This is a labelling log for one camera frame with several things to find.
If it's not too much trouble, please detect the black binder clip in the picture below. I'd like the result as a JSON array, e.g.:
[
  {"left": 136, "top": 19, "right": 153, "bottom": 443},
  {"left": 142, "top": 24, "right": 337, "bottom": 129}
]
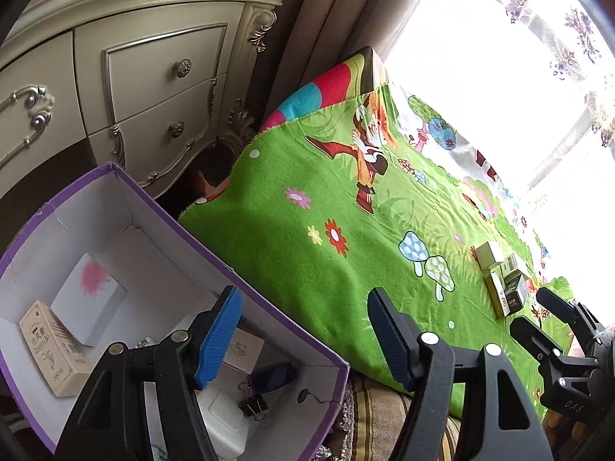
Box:
[{"left": 238, "top": 381, "right": 269, "bottom": 423}]

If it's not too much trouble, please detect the black barcode product box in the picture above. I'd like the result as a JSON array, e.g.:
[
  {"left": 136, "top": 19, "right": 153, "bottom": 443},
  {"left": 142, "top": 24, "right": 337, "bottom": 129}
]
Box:
[{"left": 504, "top": 274, "right": 527, "bottom": 315}]

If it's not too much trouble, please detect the white box with pink stain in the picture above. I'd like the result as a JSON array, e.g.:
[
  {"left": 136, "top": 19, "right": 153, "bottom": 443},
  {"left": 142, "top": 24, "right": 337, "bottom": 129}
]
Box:
[{"left": 51, "top": 253, "right": 126, "bottom": 348}]

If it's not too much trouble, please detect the beige illustrated carton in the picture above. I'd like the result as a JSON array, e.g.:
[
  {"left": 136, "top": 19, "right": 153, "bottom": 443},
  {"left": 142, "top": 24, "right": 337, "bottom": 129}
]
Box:
[{"left": 19, "top": 300, "right": 93, "bottom": 398}]

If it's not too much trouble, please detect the white flat box in bin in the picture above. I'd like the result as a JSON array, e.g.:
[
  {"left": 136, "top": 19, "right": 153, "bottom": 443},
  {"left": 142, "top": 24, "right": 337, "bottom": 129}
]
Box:
[{"left": 223, "top": 328, "right": 265, "bottom": 375}]

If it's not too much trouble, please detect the striped beige sofa cushion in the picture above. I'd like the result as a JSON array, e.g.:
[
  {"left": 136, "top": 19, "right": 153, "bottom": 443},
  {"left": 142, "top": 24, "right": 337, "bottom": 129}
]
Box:
[{"left": 326, "top": 373, "right": 463, "bottom": 461}]

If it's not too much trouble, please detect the white yellow label box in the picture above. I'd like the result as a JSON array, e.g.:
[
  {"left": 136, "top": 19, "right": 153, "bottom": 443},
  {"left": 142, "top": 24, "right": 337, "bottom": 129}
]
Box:
[{"left": 484, "top": 270, "right": 511, "bottom": 320}]

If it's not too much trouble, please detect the silver white small box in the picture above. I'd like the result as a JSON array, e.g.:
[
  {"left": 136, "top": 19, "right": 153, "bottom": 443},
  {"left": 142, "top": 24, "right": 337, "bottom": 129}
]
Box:
[{"left": 474, "top": 240, "right": 505, "bottom": 270}]

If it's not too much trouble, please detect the purple cardboard storage box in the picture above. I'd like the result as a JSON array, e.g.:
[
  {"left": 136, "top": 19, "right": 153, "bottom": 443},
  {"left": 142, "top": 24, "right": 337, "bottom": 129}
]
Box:
[{"left": 1, "top": 163, "right": 349, "bottom": 460}]

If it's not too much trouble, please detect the green cartoon print blanket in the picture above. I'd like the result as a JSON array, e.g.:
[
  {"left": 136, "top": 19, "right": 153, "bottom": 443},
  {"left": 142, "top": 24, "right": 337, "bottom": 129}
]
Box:
[{"left": 179, "top": 48, "right": 546, "bottom": 402}]

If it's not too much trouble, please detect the cream ornate dresser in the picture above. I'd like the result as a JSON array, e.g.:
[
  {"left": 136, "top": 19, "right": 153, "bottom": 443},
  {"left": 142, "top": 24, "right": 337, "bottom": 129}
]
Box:
[{"left": 1, "top": 0, "right": 287, "bottom": 197}]

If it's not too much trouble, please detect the white lace sheer curtain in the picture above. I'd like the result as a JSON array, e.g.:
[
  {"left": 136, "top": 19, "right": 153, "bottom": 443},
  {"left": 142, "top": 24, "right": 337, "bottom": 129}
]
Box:
[{"left": 431, "top": 0, "right": 615, "bottom": 193}]

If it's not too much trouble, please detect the pink curtain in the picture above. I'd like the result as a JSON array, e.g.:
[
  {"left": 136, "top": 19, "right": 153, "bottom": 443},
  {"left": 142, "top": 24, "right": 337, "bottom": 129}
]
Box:
[{"left": 247, "top": 0, "right": 420, "bottom": 121}]

